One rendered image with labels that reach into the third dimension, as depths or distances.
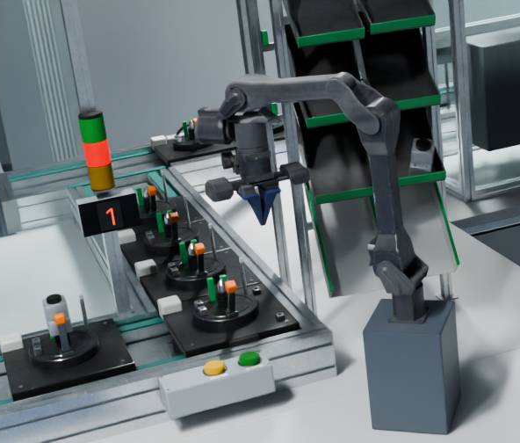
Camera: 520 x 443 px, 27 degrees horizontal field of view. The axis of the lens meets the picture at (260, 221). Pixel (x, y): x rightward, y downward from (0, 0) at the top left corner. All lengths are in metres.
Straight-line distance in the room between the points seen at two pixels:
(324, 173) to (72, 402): 0.69
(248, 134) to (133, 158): 1.71
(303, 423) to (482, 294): 0.64
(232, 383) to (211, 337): 0.16
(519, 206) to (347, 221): 0.85
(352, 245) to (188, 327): 0.38
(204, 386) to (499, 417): 0.54
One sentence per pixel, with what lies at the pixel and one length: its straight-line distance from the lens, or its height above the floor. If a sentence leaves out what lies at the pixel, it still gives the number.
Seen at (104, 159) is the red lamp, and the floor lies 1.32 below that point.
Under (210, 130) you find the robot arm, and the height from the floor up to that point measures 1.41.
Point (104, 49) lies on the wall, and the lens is 6.68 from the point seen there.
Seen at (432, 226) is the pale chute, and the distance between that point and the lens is 2.39.
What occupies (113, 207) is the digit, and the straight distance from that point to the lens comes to 2.28.
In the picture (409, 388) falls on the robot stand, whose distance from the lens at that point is 1.99.
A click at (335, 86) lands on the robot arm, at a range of 1.87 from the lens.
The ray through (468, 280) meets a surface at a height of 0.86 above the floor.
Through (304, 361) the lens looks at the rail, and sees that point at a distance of 2.20.
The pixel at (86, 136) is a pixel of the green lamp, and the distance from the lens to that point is 2.24.
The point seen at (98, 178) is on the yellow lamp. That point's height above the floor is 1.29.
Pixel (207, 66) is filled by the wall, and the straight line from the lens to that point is 6.42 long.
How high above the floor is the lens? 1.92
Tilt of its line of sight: 20 degrees down
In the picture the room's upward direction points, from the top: 7 degrees counter-clockwise
